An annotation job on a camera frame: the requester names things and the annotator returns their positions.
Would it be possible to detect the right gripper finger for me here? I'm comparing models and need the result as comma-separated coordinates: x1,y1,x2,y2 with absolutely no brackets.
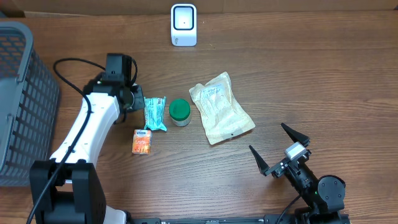
249,145,269,175
280,123,310,147

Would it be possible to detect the teal wipes pack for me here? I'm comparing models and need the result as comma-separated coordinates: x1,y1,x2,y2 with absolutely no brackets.
144,97,167,131

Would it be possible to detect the orange tissue pack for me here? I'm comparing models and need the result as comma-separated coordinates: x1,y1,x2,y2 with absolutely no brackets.
132,129,152,155

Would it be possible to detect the green lid jar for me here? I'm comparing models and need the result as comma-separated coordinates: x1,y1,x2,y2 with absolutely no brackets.
169,98,191,127

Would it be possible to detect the beige paper pouch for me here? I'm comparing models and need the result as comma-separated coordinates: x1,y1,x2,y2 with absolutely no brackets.
189,72,256,145

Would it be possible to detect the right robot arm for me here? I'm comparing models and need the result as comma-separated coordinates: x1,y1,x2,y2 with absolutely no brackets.
249,123,350,224

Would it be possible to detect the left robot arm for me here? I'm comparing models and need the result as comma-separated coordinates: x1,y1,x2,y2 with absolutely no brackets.
27,53,145,223

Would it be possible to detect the white barcode scanner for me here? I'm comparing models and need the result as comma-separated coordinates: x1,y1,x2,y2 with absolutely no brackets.
170,3,197,47

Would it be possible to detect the grey plastic mesh basket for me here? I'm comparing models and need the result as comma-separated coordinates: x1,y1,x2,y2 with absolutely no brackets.
1,22,60,187

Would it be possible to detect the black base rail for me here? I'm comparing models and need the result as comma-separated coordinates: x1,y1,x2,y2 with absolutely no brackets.
124,213,351,224

